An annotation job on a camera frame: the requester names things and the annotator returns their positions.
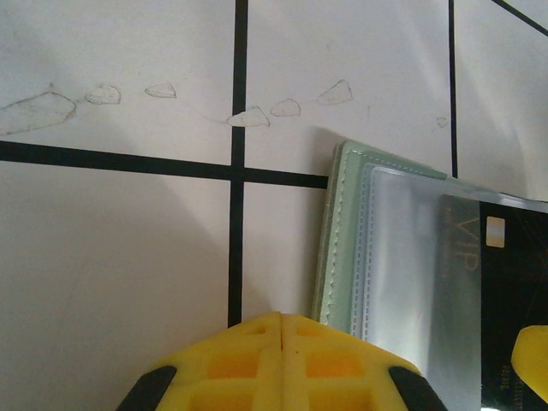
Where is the pale green card holder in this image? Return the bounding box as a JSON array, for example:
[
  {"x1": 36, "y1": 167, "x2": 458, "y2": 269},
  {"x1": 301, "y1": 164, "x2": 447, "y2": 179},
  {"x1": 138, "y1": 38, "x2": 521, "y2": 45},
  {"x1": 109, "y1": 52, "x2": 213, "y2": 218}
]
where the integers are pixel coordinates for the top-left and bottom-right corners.
[{"x1": 311, "y1": 139, "x2": 548, "y2": 411}]

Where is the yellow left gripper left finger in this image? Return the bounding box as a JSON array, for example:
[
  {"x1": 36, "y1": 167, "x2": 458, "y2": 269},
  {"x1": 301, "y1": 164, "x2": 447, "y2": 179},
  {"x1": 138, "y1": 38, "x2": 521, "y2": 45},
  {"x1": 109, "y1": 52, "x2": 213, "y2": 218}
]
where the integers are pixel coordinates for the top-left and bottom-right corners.
[{"x1": 116, "y1": 311, "x2": 283, "y2": 411}]

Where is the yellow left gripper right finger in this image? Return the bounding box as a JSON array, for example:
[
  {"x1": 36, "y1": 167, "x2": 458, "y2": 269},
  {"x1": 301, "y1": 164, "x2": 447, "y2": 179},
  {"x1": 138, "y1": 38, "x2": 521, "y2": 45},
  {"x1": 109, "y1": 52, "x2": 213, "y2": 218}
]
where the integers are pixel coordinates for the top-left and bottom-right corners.
[{"x1": 282, "y1": 314, "x2": 449, "y2": 411}]

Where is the black VIP card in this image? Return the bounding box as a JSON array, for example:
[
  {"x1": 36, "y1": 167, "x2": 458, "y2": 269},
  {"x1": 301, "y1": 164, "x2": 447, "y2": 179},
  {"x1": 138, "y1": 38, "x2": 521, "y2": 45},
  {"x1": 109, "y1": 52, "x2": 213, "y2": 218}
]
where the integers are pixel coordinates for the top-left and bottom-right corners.
[{"x1": 437, "y1": 194, "x2": 548, "y2": 411}]

